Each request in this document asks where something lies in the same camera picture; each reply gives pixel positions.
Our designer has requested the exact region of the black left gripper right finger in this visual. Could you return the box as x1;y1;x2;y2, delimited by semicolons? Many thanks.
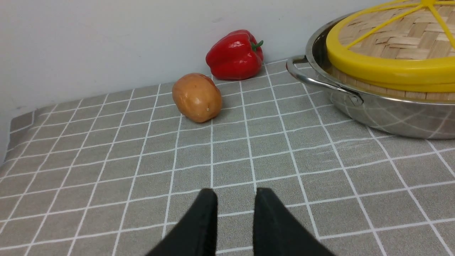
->
252;188;334;256

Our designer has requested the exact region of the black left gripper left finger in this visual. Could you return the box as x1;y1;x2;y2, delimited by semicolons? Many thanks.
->
146;188;218;256

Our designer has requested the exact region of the bamboo steamer lid yellow rim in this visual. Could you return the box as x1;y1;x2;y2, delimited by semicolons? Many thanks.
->
326;0;455;92

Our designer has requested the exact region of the stainless steel pot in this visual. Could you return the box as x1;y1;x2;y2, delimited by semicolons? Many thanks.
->
286;16;455;139

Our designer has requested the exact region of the grey checkered tablecloth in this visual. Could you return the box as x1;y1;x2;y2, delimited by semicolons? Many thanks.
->
0;62;454;256

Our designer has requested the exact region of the brown potato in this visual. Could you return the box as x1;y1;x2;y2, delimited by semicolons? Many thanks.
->
172;73;223;123

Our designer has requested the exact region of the red bell pepper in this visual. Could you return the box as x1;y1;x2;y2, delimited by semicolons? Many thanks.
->
206;30;264;80

